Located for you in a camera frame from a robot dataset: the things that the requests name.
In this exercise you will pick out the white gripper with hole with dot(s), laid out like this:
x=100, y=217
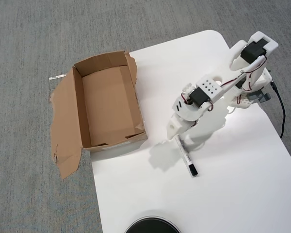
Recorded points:
x=173, y=127

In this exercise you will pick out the white marker pen black cap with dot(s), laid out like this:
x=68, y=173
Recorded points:
x=188, y=157

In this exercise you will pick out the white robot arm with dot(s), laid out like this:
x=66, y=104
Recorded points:
x=209, y=88

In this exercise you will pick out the open brown cardboard box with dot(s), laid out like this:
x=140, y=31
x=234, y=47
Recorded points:
x=106, y=109

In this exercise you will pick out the black round disc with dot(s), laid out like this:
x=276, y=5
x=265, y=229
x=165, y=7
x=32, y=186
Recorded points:
x=152, y=225

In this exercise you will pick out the grey table clamp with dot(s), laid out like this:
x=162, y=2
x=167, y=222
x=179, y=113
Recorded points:
x=259, y=97

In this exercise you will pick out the white paper strip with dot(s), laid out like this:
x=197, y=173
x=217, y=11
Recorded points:
x=57, y=77

